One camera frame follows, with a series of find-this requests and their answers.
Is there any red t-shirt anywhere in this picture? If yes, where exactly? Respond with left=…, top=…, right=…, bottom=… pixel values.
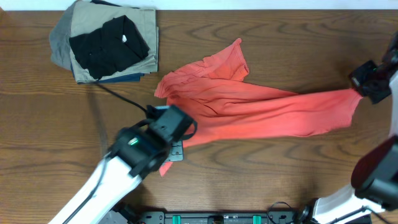
left=154, top=37, right=363, bottom=177

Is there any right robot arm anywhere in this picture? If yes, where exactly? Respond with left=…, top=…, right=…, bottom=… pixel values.
left=294, top=35, right=397, bottom=224

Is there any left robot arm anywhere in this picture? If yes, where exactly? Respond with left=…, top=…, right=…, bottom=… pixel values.
left=51, top=105, right=197, bottom=223

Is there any navy folded garment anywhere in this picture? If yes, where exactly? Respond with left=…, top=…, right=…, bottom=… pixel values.
left=70, top=65, right=145, bottom=85

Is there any black folded garment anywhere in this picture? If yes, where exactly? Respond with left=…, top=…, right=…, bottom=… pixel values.
left=69, top=16, right=149, bottom=80

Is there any beige folded garment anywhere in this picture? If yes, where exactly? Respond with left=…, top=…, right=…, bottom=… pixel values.
left=71, top=1, right=159, bottom=80

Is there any grey folded garment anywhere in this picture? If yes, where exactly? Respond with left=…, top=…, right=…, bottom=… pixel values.
left=49, top=1, right=77, bottom=71

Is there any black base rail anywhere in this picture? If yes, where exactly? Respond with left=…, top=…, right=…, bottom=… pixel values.
left=137, top=210, right=297, bottom=224

